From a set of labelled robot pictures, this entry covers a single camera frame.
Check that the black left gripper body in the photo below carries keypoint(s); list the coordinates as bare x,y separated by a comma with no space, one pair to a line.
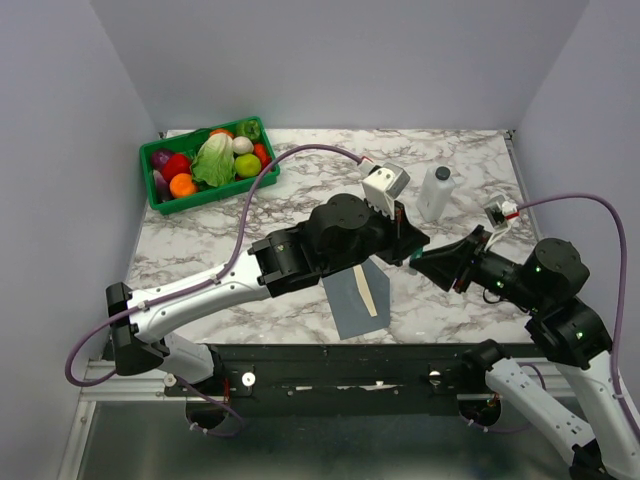
378,237

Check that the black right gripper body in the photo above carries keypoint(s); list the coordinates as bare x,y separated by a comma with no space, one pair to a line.
480,259

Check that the beige letter paper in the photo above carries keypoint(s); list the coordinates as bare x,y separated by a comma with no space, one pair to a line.
364,290

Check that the grey envelope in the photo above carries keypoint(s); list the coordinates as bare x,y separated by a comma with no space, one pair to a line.
349,313

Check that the green white glue stick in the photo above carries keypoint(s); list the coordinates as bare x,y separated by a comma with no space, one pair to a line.
418,254

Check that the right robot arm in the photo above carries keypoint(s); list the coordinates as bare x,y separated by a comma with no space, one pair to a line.
599,445

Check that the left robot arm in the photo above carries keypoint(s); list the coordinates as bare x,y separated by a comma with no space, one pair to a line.
338,235

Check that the white plastic bottle black cap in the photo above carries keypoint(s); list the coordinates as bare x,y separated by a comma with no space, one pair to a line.
436,189

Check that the orange carrot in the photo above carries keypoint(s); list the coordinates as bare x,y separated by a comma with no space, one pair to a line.
262,153

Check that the green apple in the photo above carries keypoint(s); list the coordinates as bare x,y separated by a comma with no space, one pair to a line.
247,166

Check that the white mushroom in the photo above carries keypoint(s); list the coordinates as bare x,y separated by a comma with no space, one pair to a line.
242,145

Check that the green bell pepper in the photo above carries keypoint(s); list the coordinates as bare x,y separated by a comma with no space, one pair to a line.
250,129

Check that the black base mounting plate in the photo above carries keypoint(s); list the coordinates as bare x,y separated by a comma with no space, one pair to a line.
344,380

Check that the green lettuce leaf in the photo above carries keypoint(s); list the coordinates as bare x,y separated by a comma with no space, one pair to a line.
213,165

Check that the orange fruit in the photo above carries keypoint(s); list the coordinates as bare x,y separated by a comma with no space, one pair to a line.
182,185

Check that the green plastic vegetable bin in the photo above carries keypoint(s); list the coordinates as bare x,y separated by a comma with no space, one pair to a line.
189,145

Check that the red tomato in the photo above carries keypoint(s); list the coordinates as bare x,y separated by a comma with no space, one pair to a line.
176,165

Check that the purple eggplant slice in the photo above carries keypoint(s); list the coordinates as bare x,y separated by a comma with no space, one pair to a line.
162,189

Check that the purple onion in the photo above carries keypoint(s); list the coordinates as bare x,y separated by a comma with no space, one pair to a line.
160,158

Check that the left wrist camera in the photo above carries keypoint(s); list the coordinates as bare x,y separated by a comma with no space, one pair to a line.
382,186

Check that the aluminium frame rail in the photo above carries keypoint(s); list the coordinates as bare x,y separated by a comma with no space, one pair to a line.
145,388

